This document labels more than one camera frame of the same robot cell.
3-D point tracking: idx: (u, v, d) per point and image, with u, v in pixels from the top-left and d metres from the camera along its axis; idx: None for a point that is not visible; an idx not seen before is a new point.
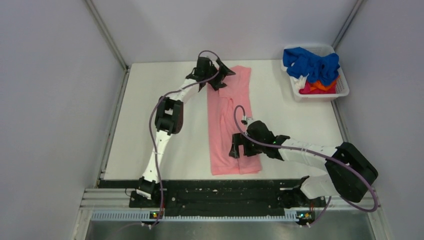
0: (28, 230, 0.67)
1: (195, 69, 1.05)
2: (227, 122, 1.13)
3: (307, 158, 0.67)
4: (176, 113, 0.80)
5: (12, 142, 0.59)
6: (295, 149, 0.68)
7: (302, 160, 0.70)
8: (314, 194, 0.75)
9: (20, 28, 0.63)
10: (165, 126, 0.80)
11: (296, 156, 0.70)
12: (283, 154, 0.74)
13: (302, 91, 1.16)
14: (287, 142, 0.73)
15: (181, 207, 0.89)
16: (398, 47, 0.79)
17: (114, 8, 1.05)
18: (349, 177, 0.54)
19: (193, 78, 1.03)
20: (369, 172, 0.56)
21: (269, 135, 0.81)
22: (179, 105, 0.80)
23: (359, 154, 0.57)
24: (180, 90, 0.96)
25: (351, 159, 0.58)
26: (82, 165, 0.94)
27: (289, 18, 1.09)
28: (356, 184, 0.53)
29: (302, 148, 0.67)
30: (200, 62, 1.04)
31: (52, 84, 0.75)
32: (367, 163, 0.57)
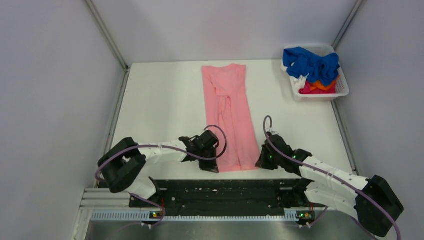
0: (29, 230, 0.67)
1: (197, 138, 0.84)
2: (226, 120, 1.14)
3: (333, 185, 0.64)
4: (125, 171, 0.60)
5: (12, 140, 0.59)
6: (320, 172, 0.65)
7: (323, 183, 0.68)
8: (317, 201, 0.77)
9: (20, 27, 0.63)
10: (107, 176, 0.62)
11: (317, 178, 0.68)
12: (303, 174, 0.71)
13: (302, 91, 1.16)
14: (309, 160, 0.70)
15: (181, 207, 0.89)
16: (397, 47, 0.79)
17: (113, 8, 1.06)
18: (376, 211, 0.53)
19: (187, 144, 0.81)
20: (396, 209, 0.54)
21: (288, 150, 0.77)
22: (136, 163, 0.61)
23: (390, 190, 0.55)
24: (157, 146, 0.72)
25: (380, 193, 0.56)
26: (83, 165, 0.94)
27: (289, 19, 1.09)
28: (382, 218, 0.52)
29: (328, 173, 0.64)
30: (207, 134, 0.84)
31: (52, 84, 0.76)
32: (395, 200, 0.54)
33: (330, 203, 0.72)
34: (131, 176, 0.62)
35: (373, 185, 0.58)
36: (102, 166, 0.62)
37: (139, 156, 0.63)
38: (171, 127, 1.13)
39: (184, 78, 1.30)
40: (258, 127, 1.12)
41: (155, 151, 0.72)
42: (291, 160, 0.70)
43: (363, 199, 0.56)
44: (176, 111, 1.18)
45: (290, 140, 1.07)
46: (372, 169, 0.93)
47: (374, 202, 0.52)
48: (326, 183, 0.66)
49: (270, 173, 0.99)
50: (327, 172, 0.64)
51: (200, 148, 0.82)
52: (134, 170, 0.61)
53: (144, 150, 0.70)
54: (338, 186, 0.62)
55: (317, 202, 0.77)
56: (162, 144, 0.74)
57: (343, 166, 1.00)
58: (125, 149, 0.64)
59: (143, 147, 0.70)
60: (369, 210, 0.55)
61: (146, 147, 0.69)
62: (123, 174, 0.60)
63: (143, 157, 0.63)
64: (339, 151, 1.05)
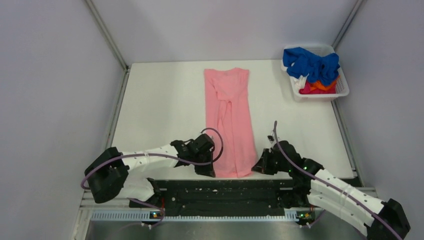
0: (29, 230, 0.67)
1: (191, 142, 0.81)
2: (225, 125, 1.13)
3: (346, 202, 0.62)
4: (108, 182, 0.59)
5: (12, 140, 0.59)
6: (334, 189, 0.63)
7: (333, 197, 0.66)
8: (319, 204, 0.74)
9: (19, 26, 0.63)
10: (92, 186, 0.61)
11: (328, 192, 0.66)
12: (314, 186, 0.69)
13: (302, 91, 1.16)
14: (322, 174, 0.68)
15: (181, 207, 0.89)
16: (397, 47, 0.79)
17: (113, 7, 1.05)
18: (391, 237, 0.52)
19: (179, 149, 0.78)
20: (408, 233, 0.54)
21: (298, 160, 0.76)
22: (118, 174, 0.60)
23: (404, 213, 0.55)
24: (143, 154, 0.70)
25: (393, 214, 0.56)
26: (83, 165, 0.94)
27: (289, 18, 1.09)
28: None
29: (342, 191, 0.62)
30: (202, 138, 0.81)
31: (52, 83, 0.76)
32: (407, 223, 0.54)
33: (334, 210, 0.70)
34: (115, 187, 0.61)
35: (386, 206, 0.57)
36: (88, 175, 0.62)
37: (123, 167, 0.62)
38: (170, 130, 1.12)
39: (184, 78, 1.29)
40: (258, 127, 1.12)
41: (140, 160, 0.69)
42: (297, 167, 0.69)
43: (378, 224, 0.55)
44: (175, 113, 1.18)
45: (290, 140, 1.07)
46: (372, 169, 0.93)
47: (391, 230, 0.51)
48: (337, 199, 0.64)
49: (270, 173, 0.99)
50: (342, 190, 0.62)
51: (194, 153, 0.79)
52: (116, 182, 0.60)
53: (128, 160, 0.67)
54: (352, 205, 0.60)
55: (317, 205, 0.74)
56: (148, 151, 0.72)
57: (343, 166, 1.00)
58: (111, 159, 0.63)
59: (127, 156, 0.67)
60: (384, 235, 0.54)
61: (130, 157, 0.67)
62: (106, 185, 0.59)
63: (126, 168, 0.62)
64: (339, 151, 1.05)
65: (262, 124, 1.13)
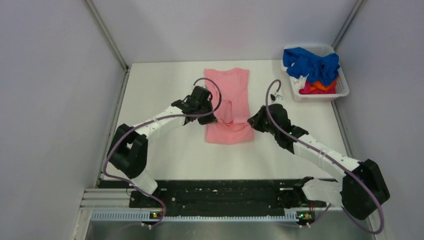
0: (29, 230, 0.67)
1: (189, 98, 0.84)
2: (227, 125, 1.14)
3: (324, 164, 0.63)
4: (134, 153, 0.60)
5: (12, 141, 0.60)
6: (313, 150, 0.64)
7: (315, 161, 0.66)
8: (314, 197, 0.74)
9: (19, 27, 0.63)
10: (119, 165, 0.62)
11: (309, 156, 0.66)
12: (297, 151, 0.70)
13: (302, 91, 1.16)
14: (306, 137, 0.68)
15: (181, 207, 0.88)
16: (397, 47, 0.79)
17: (113, 8, 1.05)
18: (361, 194, 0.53)
19: (182, 107, 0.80)
20: (383, 195, 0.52)
21: (286, 123, 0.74)
22: (139, 142, 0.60)
23: (380, 175, 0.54)
24: (153, 121, 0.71)
25: (369, 176, 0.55)
26: (83, 165, 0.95)
27: (289, 19, 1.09)
28: (366, 202, 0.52)
29: (320, 151, 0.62)
30: (197, 90, 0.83)
31: (51, 84, 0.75)
32: (384, 186, 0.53)
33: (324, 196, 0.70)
34: (141, 156, 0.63)
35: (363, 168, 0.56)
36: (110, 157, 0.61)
37: (141, 136, 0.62)
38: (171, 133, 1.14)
39: (184, 78, 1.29)
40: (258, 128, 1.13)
41: (153, 126, 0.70)
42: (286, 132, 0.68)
43: (350, 180, 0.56)
44: None
45: None
46: None
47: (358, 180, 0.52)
48: (317, 161, 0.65)
49: (270, 172, 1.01)
50: (320, 150, 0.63)
51: (197, 104, 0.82)
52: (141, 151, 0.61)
53: (142, 130, 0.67)
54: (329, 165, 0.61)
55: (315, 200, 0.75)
56: (157, 117, 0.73)
57: None
58: (124, 134, 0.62)
59: (139, 128, 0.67)
60: (354, 190, 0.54)
61: (142, 126, 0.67)
62: (133, 157, 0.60)
63: (144, 136, 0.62)
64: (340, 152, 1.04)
65: None
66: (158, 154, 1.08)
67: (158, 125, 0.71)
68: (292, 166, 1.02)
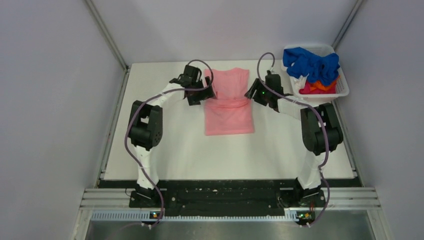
0: (29, 230, 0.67)
1: (182, 75, 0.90)
2: (227, 124, 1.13)
3: (295, 110, 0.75)
4: (153, 122, 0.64)
5: (12, 142, 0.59)
6: (289, 100, 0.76)
7: (291, 113, 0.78)
8: (306, 180, 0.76)
9: (19, 29, 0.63)
10: (138, 138, 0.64)
11: (288, 107, 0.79)
12: (280, 106, 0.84)
13: (302, 91, 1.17)
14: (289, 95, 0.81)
15: (181, 207, 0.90)
16: (397, 48, 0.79)
17: (113, 8, 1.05)
18: (313, 126, 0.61)
19: (179, 83, 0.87)
20: (335, 133, 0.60)
21: (279, 89, 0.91)
22: (156, 112, 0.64)
23: (335, 116, 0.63)
24: (160, 94, 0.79)
25: (326, 118, 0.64)
26: (83, 164, 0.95)
27: (289, 19, 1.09)
28: (317, 135, 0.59)
29: (293, 100, 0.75)
30: (188, 68, 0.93)
31: (51, 86, 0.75)
32: (337, 125, 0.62)
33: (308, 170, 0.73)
34: (160, 126, 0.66)
35: (323, 111, 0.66)
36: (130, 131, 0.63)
37: (155, 107, 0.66)
38: (170, 134, 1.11)
39: None
40: (260, 128, 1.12)
41: (162, 99, 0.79)
42: (274, 93, 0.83)
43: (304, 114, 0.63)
44: (177, 115, 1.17)
45: (294, 140, 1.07)
46: (372, 170, 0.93)
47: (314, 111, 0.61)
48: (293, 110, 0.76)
49: (270, 169, 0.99)
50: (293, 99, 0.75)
51: (191, 79, 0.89)
52: (158, 118, 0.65)
53: (155, 102, 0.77)
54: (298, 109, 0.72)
55: (312, 185, 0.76)
56: (163, 91, 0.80)
57: (344, 166, 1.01)
58: (138, 108, 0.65)
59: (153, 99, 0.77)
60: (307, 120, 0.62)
61: (154, 99, 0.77)
62: (153, 125, 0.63)
63: (158, 106, 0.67)
64: (339, 152, 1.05)
65: (263, 125, 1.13)
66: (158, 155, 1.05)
67: (165, 98, 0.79)
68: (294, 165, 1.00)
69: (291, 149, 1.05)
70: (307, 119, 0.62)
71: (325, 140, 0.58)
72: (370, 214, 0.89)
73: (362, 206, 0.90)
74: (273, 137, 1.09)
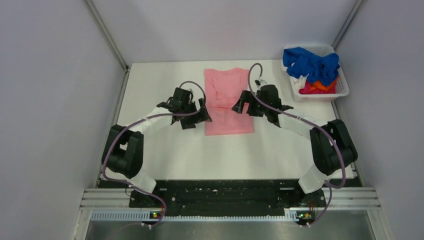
0: (29, 230, 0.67)
1: (172, 99, 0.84)
2: (227, 124, 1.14)
3: (300, 127, 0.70)
4: (132, 150, 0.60)
5: (12, 141, 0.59)
6: (292, 116, 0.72)
7: (296, 129, 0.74)
8: (309, 187, 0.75)
9: (19, 28, 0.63)
10: (116, 167, 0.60)
11: (292, 123, 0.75)
12: (281, 121, 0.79)
13: (302, 91, 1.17)
14: (290, 110, 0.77)
15: (181, 207, 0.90)
16: (397, 47, 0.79)
17: (113, 8, 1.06)
18: (326, 148, 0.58)
19: (167, 107, 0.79)
20: (349, 152, 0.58)
21: (277, 102, 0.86)
22: (136, 138, 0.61)
23: (347, 134, 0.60)
24: (144, 119, 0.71)
25: (336, 136, 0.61)
26: (83, 164, 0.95)
27: (289, 19, 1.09)
28: (331, 157, 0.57)
29: (297, 116, 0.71)
30: (177, 92, 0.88)
31: (51, 85, 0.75)
32: (350, 143, 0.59)
33: (313, 181, 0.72)
34: (139, 153, 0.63)
35: (332, 129, 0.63)
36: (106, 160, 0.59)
37: (136, 133, 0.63)
38: (170, 134, 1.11)
39: (184, 78, 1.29)
40: (260, 129, 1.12)
41: (145, 124, 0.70)
42: (273, 108, 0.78)
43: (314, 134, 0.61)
44: None
45: (294, 140, 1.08)
46: (372, 170, 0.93)
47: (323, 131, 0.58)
48: (298, 127, 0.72)
49: (270, 170, 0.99)
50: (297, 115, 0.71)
51: (180, 103, 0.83)
52: (138, 146, 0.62)
53: (137, 127, 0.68)
54: (303, 126, 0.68)
55: (314, 190, 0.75)
56: (147, 116, 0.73)
57: None
58: (118, 135, 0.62)
59: (134, 125, 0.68)
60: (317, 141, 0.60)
61: (136, 125, 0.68)
62: (131, 154, 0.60)
63: (139, 133, 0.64)
64: None
65: (263, 125, 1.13)
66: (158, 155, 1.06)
67: (150, 123, 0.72)
68: (293, 166, 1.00)
69: (291, 150, 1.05)
70: (319, 140, 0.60)
71: (341, 161, 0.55)
72: (370, 214, 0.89)
73: (362, 206, 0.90)
74: (273, 138, 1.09)
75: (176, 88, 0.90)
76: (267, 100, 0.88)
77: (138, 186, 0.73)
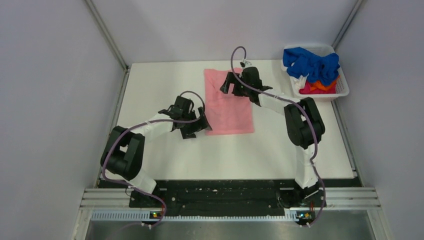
0: (29, 230, 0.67)
1: (173, 107, 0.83)
2: (231, 123, 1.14)
3: (277, 104, 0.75)
4: (131, 151, 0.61)
5: (11, 142, 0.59)
6: (270, 95, 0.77)
7: (274, 107, 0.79)
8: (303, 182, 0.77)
9: (20, 29, 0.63)
10: (115, 169, 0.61)
11: (270, 102, 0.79)
12: (261, 100, 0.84)
13: (302, 91, 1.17)
14: (269, 90, 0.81)
15: (181, 207, 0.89)
16: (397, 48, 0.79)
17: (113, 8, 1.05)
18: (298, 122, 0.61)
19: (169, 114, 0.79)
20: (319, 126, 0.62)
21: (257, 82, 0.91)
22: (137, 140, 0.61)
23: (315, 108, 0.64)
24: (145, 122, 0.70)
25: (307, 112, 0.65)
26: (83, 164, 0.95)
27: (289, 19, 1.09)
28: (303, 130, 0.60)
29: (275, 95, 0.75)
30: (179, 100, 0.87)
31: (51, 85, 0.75)
32: (319, 117, 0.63)
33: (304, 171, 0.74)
34: (139, 155, 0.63)
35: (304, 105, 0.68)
36: (105, 162, 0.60)
37: (136, 135, 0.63)
38: (169, 134, 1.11)
39: (184, 78, 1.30)
40: (260, 129, 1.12)
41: (147, 128, 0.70)
42: (254, 88, 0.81)
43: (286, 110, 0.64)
44: None
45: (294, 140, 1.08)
46: (372, 170, 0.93)
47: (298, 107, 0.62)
48: (275, 105, 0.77)
49: (270, 170, 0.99)
50: (274, 94, 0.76)
51: (182, 111, 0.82)
52: (138, 147, 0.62)
53: (138, 130, 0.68)
54: (280, 104, 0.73)
55: (309, 185, 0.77)
56: (149, 120, 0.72)
57: (343, 166, 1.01)
58: (119, 136, 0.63)
59: (135, 128, 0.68)
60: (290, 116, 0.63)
61: (137, 127, 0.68)
62: (132, 156, 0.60)
63: (140, 135, 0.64)
64: (339, 152, 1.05)
65: (263, 125, 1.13)
66: (158, 155, 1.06)
67: (151, 127, 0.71)
68: (293, 165, 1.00)
69: (291, 149, 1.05)
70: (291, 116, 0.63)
71: (312, 134, 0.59)
72: (370, 214, 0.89)
73: (362, 206, 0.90)
74: (274, 138, 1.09)
75: (178, 96, 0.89)
76: (248, 81, 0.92)
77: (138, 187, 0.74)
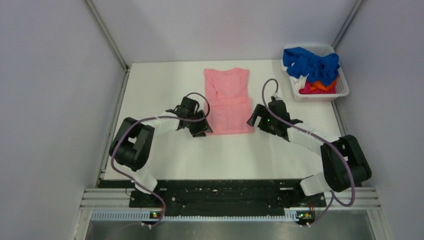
0: (29, 230, 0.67)
1: (179, 107, 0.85)
2: (231, 123, 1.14)
3: (311, 142, 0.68)
4: (141, 141, 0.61)
5: (11, 142, 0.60)
6: (302, 130, 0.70)
7: (306, 144, 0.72)
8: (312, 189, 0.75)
9: (19, 29, 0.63)
10: (123, 159, 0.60)
11: (301, 138, 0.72)
12: (290, 135, 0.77)
13: (302, 91, 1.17)
14: (299, 124, 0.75)
15: (181, 207, 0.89)
16: (397, 48, 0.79)
17: (114, 8, 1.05)
18: (338, 165, 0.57)
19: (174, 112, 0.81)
20: (362, 170, 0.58)
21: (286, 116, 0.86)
22: (147, 131, 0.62)
23: (359, 150, 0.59)
24: (155, 116, 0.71)
25: (349, 153, 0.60)
26: (83, 164, 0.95)
27: (289, 19, 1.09)
28: (343, 175, 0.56)
29: (307, 131, 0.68)
30: (185, 100, 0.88)
31: (51, 85, 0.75)
32: (363, 161, 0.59)
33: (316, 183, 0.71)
34: (147, 146, 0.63)
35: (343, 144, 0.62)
36: (115, 151, 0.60)
37: (146, 126, 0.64)
38: (169, 134, 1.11)
39: (184, 78, 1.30)
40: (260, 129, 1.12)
41: (156, 121, 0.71)
42: (283, 121, 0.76)
43: (325, 149, 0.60)
44: None
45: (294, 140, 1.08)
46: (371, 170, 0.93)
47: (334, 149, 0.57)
48: (307, 142, 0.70)
49: (271, 171, 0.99)
50: (307, 130, 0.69)
51: (188, 112, 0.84)
52: (148, 138, 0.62)
53: (147, 123, 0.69)
54: (313, 141, 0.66)
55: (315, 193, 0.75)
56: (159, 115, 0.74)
57: None
58: (129, 127, 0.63)
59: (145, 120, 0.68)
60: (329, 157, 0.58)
61: (147, 120, 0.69)
62: (140, 145, 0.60)
63: (150, 126, 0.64)
64: None
65: None
66: (158, 155, 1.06)
67: (160, 121, 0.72)
68: (294, 166, 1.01)
69: (291, 150, 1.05)
70: (331, 157, 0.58)
71: (352, 181, 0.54)
72: (370, 214, 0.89)
73: (362, 206, 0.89)
74: (274, 139, 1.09)
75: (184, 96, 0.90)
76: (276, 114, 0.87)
77: (140, 182, 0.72)
